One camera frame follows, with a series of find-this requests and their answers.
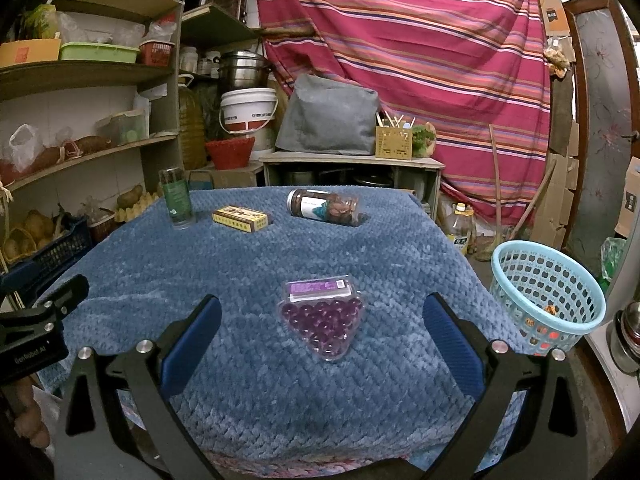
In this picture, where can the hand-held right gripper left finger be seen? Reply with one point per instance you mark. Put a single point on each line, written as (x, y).
(192, 340)

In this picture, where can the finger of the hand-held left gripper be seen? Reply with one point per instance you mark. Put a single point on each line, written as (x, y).
(67, 295)

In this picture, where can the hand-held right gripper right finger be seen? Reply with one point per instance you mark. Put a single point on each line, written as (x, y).
(450, 340)

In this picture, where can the light blue plastic basket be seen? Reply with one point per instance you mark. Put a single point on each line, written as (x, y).
(510, 280)

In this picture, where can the purple bead package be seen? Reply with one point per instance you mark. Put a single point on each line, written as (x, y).
(320, 325)

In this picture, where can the person's left hand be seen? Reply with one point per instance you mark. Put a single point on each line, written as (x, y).
(30, 415)

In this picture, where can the blue plastic crate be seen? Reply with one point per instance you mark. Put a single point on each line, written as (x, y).
(60, 255)

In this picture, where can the blue knitted blanket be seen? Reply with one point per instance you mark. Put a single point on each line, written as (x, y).
(250, 270)

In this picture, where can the clear oil bottle yellow label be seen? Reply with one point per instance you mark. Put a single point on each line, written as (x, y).
(460, 232)

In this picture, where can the yellow egg tray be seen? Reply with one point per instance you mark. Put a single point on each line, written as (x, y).
(142, 207)

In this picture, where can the small yellow box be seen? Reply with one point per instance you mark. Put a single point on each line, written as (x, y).
(240, 218)

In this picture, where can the green tall jar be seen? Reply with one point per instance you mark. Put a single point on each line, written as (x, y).
(176, 202)

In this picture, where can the sweet potato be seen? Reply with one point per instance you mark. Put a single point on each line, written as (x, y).
(94, 145)

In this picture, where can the white plastic bag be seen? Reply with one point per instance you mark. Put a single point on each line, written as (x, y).
(24, 147)

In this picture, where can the wooden broom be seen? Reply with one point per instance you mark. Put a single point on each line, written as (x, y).
(497, 185)

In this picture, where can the brown cardboard box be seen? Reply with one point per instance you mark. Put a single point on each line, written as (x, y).
(225, 179)

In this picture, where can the clear plastic container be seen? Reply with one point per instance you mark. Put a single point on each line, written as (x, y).
(124, 127)

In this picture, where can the green plastic bag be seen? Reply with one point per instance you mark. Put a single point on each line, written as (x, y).
(612, 260)

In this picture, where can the clear jar of nuts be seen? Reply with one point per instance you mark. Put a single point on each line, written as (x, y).
(325, 206)

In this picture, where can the red plastic basket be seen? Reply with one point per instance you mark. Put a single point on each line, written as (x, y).
(230, 152)

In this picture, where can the green vegetable bundle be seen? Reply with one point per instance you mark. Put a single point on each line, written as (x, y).
(424, 140)

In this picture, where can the yellow chopstick holder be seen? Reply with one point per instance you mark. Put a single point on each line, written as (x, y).
(394, 144)

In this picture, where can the low grey cabinet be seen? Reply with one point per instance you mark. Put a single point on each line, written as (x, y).
(350, 160)

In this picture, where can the large yellow oil bottle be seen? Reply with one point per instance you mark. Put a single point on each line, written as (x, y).
(192, 125)

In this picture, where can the wooden shelf unit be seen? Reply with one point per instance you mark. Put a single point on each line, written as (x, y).
(90, 75)

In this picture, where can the bunch of wooden chopsticks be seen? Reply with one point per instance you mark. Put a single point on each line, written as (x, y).
(395, 121)

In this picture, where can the tall cardboard box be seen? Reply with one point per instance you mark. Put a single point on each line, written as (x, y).
(629, 200)

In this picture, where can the white plastic bucket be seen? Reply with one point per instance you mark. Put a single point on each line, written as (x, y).
(247, 110)

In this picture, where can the yellow cardboard box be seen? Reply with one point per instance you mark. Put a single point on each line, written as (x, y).
(30, 54)

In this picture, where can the green plastic tray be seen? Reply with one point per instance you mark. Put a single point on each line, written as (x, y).
(100, 52)

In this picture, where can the grey cushion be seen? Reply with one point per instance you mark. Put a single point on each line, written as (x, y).
(327, 115)

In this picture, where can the small red basket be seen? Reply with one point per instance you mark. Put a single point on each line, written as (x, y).
(156, 54)

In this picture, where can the steel pot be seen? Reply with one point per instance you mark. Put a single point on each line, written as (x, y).
(245, 72)

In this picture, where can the leafy green vegetable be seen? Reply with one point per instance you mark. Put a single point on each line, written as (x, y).
(40, 22)

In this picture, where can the red striped cloth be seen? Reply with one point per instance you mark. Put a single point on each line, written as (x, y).
(425, 50)

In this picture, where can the dark wooden shelf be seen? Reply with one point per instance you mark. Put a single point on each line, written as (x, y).
(220, 27)

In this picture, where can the cardboard sheet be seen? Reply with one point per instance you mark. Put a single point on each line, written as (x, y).
(552, 5)

